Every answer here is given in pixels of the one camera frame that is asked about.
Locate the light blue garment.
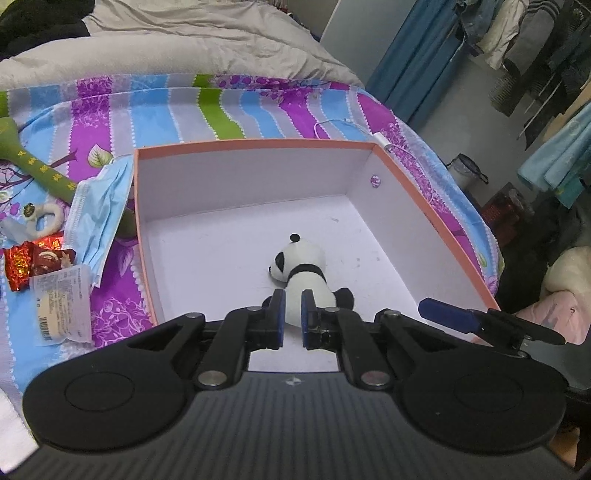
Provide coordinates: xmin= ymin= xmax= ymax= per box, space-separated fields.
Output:
xmin=517 ymin=99 xmax=591 ymax=208

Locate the striped floral bedsheet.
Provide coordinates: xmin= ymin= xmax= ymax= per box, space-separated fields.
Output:
xmin=0 ymin=73 xmax=505 ymax=416

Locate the clear plastic wrapper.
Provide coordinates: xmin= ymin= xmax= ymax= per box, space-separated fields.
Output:
xmin=0 ymin=216 xmax=35 ymax=245

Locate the orange cardboard box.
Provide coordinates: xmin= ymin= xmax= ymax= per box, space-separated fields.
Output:
xmin=133 ymin=140 xmax=503 ymax=372

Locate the red foil packet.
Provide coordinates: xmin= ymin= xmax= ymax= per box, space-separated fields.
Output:
xmin=4 ymin=244 xmax=35 ymax=292

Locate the white charging cable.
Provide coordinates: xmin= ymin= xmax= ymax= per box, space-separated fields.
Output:
xmin=313 ymin=117 xmax=419 ymax=160

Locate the grey duvet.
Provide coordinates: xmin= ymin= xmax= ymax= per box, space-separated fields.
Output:
xmin=0 ymin=0 xmax=365 ymax=90

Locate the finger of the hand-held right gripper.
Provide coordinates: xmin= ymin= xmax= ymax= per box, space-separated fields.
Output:
xmin=418 ymin=298 xmax=568 ymax=358

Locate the white wardrobe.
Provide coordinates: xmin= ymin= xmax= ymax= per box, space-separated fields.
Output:
xmin=320 ymin=0 xmax=411 ymax=86

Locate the green massage hammer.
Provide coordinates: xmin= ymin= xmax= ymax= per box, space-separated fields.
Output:
xmin=0 ymin=117 xmax=138 ymax=239

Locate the blue face mask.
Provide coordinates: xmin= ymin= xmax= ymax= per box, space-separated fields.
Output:
xmin=62 ymin=157 xmax=136 ymax=287

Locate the white labelled packet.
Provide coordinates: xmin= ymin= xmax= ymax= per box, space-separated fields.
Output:
xmin=28 ymin=265 xmax=93 ymax=344

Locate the small panda plush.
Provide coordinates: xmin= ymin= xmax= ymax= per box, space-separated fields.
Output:
xmin=263 ymin=233 xmax=356 ymax=326

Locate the pink cloth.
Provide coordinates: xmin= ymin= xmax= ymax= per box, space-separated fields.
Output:
xmin=517 ymin=291 xmax=591 ymax=347

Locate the white trash bin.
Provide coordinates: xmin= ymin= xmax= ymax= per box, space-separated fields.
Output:
xmin=448 ymin=154 xmax=488 ymax=190

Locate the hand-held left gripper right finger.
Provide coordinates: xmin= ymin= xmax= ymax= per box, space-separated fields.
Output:
xmin=300 ymin=289 xmax=467 ymax=392

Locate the brown snack packet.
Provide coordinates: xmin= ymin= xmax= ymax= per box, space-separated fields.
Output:
xmin=28 ymin=234 xmax=77 ymax=278

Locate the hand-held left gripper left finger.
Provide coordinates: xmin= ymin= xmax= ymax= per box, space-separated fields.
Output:
xmin=124 ymin=288 xmax=286 ymax=392

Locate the white ring toy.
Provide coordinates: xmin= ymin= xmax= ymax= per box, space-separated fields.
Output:
xmin=23 ymin=202 xmax=65 ymax=243

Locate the cream plush cushion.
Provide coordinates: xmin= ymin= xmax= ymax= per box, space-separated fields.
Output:
xmin=540 ymin=247 xmax=591 ymax=296

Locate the row of hanging clothes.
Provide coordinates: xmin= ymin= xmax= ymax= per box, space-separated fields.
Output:
xmin=455 ymin=0 xmax=591 ymax=153

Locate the black clothing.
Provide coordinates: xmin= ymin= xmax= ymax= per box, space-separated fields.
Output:
xmin=0 ymin=0 xmax=95 ymax=58

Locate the blue curtain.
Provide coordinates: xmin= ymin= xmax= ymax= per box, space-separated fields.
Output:
xmin=365 ymin=0 xmax=481 ymax=130

